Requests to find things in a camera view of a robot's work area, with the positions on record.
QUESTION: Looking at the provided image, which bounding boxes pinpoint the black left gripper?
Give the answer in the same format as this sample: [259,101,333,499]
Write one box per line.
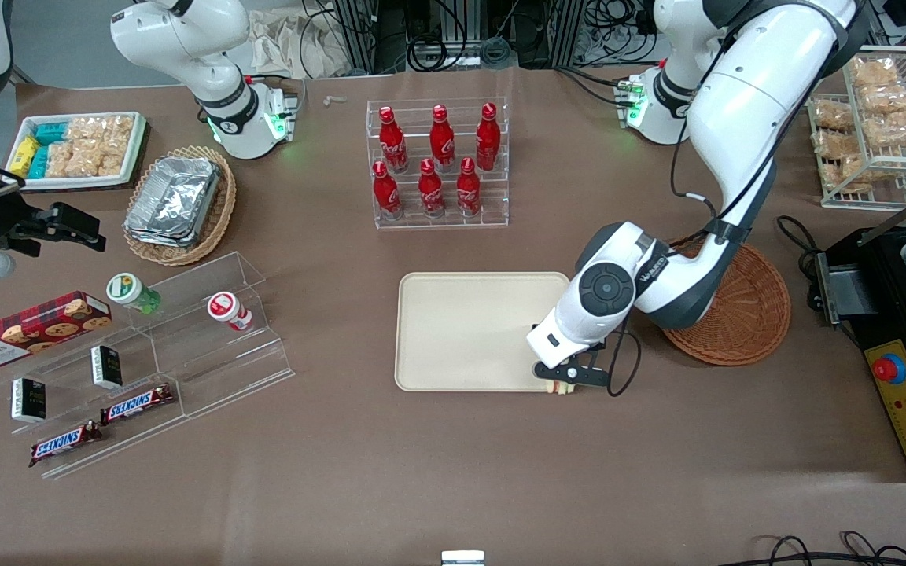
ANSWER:
[532,321,610,391]

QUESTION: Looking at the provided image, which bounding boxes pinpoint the aluminium foil tray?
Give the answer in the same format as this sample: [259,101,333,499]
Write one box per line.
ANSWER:
[124,156,223,241]
[124,224,204,250]

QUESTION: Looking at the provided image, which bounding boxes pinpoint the white rectangular snack tray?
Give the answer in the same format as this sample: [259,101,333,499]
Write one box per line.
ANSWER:
[6,112,147,190]

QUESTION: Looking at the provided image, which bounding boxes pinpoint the beige rectangular tray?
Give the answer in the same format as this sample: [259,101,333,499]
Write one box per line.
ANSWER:
[395,272,576,393]

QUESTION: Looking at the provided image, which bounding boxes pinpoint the oval light wicker basket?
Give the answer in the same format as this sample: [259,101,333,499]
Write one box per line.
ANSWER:
[123,145,238,267]

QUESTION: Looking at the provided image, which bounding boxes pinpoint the round brown wicker basket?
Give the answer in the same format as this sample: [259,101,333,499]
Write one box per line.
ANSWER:
[660,234,792,367]

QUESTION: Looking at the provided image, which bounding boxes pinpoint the yellow snack packet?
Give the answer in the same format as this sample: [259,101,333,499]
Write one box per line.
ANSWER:
[9,135,41,178]

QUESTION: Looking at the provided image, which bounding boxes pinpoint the green capped drink bottle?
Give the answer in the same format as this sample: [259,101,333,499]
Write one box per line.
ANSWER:
[106,272,163,316]

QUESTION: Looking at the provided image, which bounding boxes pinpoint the red tartan cookie box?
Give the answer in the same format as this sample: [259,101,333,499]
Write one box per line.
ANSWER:
[0,291,113,373]

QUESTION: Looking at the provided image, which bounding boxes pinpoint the small black white box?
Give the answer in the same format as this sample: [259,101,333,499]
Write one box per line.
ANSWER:
[90,344,123,391]
[11,377,47,425]

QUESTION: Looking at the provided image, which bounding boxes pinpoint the red capped drink bottle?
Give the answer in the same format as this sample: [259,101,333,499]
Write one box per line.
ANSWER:
[207,291,254,333]

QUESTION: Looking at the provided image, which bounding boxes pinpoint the Snickers chocolate bar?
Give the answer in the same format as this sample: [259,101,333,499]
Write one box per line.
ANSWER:
[99,384,176,426]
[28,421,105,469]

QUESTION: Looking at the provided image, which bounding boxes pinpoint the clear acrylic stepped shelf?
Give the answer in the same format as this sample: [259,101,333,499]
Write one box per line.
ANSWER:
[0,252,296,480]

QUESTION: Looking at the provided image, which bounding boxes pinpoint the clear acrylic bottle rack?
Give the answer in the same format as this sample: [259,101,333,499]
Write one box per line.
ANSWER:
[366,97,510,230]

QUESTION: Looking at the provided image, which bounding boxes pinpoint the red cola bottle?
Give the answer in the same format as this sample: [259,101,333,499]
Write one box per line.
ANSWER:
[475,102,500,172]
[429,104,457,173]
[418,159,447,219]
[372,160,405,222]
[455,157,483,218]
[378,106,409,175]

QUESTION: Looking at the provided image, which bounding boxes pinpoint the crumpled beige paper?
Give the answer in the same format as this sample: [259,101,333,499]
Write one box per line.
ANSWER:
[247,8,353,79]

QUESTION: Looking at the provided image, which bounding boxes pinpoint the bag of fried snacks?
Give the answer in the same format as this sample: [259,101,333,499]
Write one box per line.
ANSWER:
[812,100,855,132]
[849,55,900,87]
[821,154,872,196]
[812,128,851,160]
[862,110,906,149]
[860,83,906,115]

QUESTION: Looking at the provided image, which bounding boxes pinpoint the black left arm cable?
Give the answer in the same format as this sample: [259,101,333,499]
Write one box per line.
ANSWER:
[606,16,823,398]

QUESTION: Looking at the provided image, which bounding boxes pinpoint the black looped cable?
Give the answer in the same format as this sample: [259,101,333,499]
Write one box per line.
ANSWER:
[775,214,819,264]

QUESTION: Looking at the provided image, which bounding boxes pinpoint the black base power cables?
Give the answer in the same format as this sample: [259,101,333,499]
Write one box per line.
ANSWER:
[554,64,636,108]

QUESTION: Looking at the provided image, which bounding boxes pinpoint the black floor cable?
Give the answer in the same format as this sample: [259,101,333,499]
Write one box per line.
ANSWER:
[724,531,906,566]

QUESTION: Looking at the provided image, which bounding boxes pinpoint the coiled black cable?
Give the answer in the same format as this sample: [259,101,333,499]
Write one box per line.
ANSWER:
[408,33,471,70]

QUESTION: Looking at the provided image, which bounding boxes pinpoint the aluminium frame rack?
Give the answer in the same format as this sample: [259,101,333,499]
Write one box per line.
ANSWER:
[333,0,584,75]

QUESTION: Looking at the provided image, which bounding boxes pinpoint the white wire rack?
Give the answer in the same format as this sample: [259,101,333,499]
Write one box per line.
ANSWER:
[805,45,906,211]

